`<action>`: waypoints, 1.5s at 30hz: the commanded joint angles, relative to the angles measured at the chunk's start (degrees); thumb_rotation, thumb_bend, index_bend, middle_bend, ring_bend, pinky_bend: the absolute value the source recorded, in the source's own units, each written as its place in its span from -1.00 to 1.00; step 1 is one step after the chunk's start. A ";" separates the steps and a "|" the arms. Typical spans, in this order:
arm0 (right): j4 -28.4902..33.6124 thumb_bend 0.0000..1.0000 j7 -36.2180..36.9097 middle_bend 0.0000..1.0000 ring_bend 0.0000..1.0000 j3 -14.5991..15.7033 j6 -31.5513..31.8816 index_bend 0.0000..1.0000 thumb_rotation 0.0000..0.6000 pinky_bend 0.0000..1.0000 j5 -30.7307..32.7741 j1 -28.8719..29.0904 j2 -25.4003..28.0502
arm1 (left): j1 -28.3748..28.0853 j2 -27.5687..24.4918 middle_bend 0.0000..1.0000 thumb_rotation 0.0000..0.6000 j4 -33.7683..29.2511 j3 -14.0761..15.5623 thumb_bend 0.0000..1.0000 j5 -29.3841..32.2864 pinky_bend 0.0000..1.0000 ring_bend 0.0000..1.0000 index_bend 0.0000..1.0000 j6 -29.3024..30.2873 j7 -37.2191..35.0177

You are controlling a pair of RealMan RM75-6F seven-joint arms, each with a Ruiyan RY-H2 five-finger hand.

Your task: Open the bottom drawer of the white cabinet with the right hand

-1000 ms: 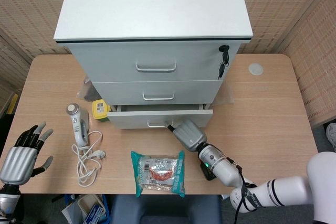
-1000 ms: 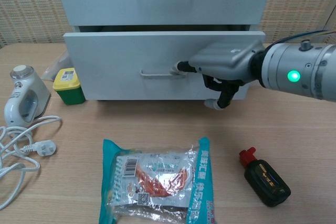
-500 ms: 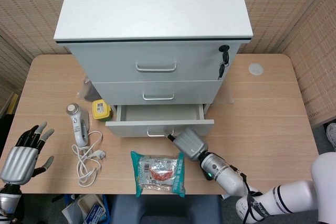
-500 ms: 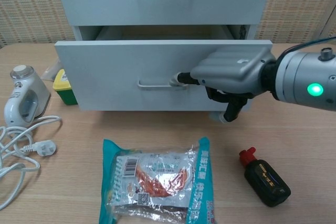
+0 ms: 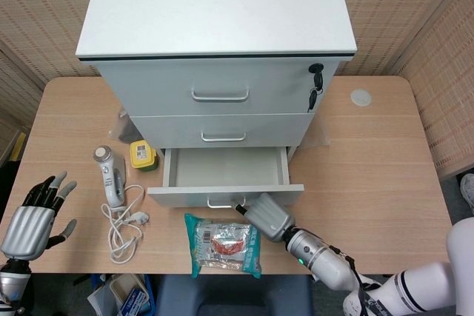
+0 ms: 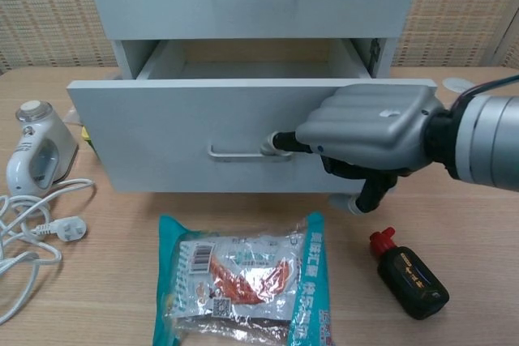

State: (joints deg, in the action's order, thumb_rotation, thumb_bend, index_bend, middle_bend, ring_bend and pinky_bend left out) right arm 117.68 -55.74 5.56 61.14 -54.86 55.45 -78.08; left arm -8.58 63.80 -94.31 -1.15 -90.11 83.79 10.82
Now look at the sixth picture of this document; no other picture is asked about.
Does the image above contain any white handheld garment steamer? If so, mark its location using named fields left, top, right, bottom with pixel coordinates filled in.
left=6, top=100, right=80, bottom=197

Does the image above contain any teal snack packet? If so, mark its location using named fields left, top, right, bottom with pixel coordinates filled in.
left=152, top=211, right=337, bottom=346

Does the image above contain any clear plastic bag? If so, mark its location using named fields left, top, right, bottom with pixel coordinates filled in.
left=62, top=106, right=84, bottom=126

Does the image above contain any grey round desk grommet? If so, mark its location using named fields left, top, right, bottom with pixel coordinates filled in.
left=441, top=77, right=471, bottom=92

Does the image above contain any white power cable with plug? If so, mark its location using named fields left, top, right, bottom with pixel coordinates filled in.
left=0, top=177, right=98, bottom=288

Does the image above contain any green jar with yellow lid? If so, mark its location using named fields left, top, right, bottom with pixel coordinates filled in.
left=79, top=126, right=97, bottom=153

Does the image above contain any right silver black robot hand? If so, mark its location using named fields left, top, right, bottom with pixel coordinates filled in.
left=259, top=83, right=445, bottom=217

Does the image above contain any black bottle with red cap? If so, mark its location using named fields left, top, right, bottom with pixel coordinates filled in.
left=368, top=226, right=450, bottom=321

